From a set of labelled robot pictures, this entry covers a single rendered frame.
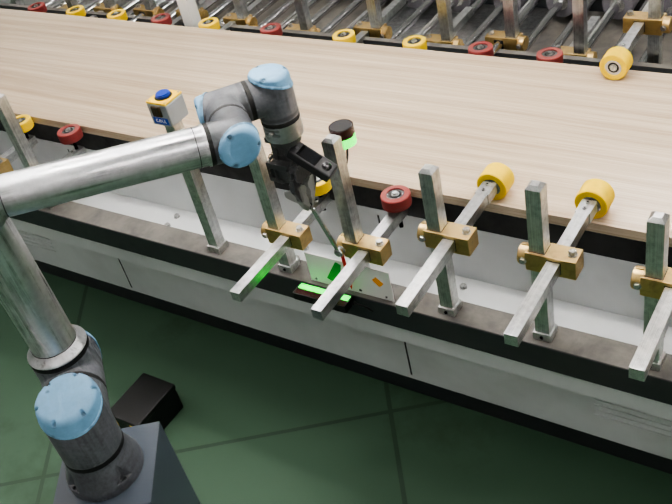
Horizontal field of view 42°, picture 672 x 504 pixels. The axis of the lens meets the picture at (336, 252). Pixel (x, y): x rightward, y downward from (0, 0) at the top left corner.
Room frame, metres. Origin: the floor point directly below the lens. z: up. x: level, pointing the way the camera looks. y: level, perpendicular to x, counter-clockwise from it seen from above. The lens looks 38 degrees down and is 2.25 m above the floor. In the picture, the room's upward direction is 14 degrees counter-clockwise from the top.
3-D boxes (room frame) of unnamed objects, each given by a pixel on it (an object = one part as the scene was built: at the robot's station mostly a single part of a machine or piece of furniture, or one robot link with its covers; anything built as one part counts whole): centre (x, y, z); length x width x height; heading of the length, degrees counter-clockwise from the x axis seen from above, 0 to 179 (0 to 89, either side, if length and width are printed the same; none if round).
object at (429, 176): (1.61, -0.24, 0.90); 0.04 x 0.04 x 0.48; 49
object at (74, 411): (1.48, 0.68, 0.79); 0.17 x 0.15 x 0.18; 10
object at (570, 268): (1.43, -0.45, 0.95); 0.14 x 0.06 x 0.05; 49
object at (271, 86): (1.76, 0.05, 1.33); 0.10 x 0.09 x 0.12; 100
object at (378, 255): (1.76, -0.07, 0.85); 0.14 x 0.06 x 0.05; 49
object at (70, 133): (2.68, 0.76, 0.85); 0.08 x 0.08 x 0.11
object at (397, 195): (1.87, -0.19, 0.85); 0.08 x 0.08 x 0.11
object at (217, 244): (2.11, 0.33, 0.93); 0.05 x 0.05 x 0.45; 49
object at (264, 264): (1.88, 0.13, 0.83); 0.44 x 0.03 x 0.04; 139
